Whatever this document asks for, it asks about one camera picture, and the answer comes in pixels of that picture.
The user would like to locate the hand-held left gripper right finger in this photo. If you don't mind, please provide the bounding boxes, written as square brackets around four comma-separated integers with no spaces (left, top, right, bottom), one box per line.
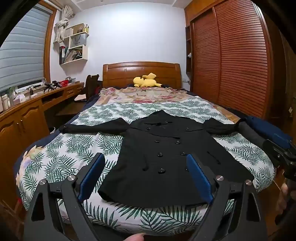
[186,153,269,241]

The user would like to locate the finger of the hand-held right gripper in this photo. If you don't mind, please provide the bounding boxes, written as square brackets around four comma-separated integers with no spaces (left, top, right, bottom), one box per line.
[263,138,284,166]

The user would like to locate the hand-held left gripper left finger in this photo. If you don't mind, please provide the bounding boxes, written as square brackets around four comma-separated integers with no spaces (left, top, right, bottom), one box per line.
[23,153,105,241]

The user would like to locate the black coat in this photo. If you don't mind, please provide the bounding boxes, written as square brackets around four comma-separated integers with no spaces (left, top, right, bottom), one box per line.
[59,110,255,209]

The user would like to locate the person's right hand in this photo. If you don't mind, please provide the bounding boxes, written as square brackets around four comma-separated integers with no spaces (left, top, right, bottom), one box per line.
[276,179,290,218]

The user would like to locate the person's left hand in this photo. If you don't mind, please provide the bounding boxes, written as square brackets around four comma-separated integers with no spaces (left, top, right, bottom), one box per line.
[125,233,146,241]

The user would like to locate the navy folded cloth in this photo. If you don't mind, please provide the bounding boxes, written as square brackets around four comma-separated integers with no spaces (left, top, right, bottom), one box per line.
[245,116,292,149]

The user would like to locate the grey folded cloth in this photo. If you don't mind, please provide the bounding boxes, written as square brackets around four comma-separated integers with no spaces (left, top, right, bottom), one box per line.
[238,120,266,149]

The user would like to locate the leaf print blanket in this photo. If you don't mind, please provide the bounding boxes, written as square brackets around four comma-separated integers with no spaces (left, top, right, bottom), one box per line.
[16,96,277,234]

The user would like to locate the wooden desk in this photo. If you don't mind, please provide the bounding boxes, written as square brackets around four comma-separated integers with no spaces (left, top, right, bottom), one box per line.
[0,82,85,195]

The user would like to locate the dark chair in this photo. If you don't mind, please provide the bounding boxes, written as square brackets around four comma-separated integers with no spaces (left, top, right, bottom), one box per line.
[74,74,100,102]

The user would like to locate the floral blanket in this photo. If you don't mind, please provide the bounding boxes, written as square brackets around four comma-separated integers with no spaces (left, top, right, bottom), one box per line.
[94,87,241,124]

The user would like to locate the wooden louvered wardrobe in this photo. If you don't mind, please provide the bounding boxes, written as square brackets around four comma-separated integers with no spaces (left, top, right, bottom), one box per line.
[185,0,296,123]

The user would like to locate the wooden bed headboard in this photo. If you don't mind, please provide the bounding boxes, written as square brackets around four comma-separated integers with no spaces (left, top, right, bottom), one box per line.
[103,61,182,90]

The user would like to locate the yellow plush toy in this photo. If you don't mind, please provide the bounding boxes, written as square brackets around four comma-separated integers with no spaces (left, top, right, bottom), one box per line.
[133,72,163,88]

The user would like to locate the row of books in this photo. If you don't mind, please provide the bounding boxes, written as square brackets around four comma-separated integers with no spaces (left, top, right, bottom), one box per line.
[60,45,83,64]

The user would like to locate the grey paper bag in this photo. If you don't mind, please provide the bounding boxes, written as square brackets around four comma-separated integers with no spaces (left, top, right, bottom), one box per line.
[70,35,87,47]

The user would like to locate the grey window blind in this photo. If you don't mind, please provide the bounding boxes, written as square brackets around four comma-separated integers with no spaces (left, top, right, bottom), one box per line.
[0,6,52,92]

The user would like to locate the tied beige curtain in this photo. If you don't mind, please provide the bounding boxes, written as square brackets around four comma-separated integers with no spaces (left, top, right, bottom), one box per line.
[54,5,75,43]

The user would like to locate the white wall shelf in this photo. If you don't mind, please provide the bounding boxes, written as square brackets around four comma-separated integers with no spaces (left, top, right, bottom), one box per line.
[59,23,89,65]

